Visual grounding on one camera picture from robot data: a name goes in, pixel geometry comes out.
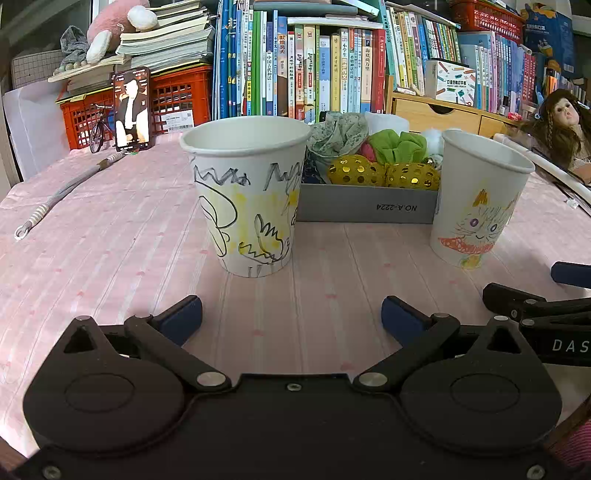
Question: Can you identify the miniature bicycle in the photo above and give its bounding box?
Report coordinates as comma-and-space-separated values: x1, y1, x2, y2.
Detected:
89, 104, 115, 154

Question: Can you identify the blue patterned pouch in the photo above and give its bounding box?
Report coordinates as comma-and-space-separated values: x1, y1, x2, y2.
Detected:
302, 157, 331, 184

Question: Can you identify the stack of flat booklets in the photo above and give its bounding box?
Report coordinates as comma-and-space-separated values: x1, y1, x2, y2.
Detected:
48, 0, 218, 95

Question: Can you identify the yellow sequin bow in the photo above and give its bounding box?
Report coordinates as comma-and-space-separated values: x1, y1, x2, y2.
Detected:
327, 154, 440, 191

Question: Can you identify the grey cloth toy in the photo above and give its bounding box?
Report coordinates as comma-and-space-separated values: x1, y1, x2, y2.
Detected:
60, 25, 89, 65

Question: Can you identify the grey cord with ring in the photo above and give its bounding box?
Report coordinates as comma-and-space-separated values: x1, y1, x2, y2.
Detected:
14, 151, 127, 241

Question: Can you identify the grey cardboard box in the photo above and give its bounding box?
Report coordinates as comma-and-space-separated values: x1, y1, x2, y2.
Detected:
295, 179, 439, 225

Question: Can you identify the white pipe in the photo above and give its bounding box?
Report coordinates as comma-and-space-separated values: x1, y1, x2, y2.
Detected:
493, 133, 591, 204

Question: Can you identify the white sheet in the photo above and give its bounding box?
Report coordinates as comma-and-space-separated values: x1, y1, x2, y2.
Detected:
2, 80, 70, 183

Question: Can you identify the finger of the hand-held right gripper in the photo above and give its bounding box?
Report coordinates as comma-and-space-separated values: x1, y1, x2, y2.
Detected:
482, 282, 591, 324
551, 261, 591, 289

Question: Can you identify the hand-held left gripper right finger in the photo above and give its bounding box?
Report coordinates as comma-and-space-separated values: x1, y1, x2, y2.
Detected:
353, 295, 539, 393

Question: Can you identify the grey grid storage bin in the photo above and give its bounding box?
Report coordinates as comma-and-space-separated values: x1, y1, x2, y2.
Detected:
11, 48, 68, 90

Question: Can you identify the white printed card box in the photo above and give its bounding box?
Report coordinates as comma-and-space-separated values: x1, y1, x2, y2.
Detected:
424, 59, 477, 106

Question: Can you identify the paper cup with scribble drawing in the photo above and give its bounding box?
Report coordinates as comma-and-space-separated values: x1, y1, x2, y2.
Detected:
179, 115, 312, 278

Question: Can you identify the white cloth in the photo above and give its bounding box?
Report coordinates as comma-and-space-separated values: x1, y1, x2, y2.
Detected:
365, 112, 411, 136

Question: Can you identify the paper cup with cat drawing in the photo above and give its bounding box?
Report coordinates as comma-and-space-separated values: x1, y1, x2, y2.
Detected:
429, 129, 536, 269

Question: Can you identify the white fluffy pom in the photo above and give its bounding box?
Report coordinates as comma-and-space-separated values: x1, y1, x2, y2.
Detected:
419, 127, 446, 163

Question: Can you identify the brown-haired doll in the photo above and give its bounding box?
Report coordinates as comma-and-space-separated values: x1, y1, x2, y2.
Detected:
519, 89, 591, 174

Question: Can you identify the green floral cloth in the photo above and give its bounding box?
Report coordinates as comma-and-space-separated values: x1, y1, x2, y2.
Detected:
307, 112, 370, 160

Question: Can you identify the green scrunchie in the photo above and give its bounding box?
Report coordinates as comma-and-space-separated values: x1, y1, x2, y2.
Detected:
368, 129, 428, 165

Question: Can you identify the wooden drawer organiser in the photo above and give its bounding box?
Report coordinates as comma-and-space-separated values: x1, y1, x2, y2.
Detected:
385, 76, 520, 139

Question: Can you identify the pink plush toy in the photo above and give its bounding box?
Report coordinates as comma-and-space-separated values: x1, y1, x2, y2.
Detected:
85, 0, 160, 65

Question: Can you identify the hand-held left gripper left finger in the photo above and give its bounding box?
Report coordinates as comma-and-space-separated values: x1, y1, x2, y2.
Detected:
61, 294, 232, 393

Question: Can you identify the pink tablecloth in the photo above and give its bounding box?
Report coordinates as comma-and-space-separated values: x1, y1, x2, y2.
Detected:
0, 131, 591, 457

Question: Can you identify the smartphone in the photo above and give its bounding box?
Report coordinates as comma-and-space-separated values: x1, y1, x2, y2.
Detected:
113, 66, 153, 152

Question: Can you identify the blue printed box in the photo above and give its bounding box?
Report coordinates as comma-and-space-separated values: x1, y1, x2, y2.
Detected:
521, 2, 577, 75

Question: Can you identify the row of upright books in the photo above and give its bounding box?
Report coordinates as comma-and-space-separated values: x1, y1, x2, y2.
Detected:
212, 0, 541, 121

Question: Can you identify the person's pink clothing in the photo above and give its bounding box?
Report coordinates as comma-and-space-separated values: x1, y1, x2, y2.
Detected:
545, 425, 591, 472

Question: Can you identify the red plastic crate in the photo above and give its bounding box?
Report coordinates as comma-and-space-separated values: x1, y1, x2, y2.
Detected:
58, 65, 214, 151

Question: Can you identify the red mesh basket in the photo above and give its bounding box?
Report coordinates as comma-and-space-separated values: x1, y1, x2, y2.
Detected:
448, 0, 525, 32

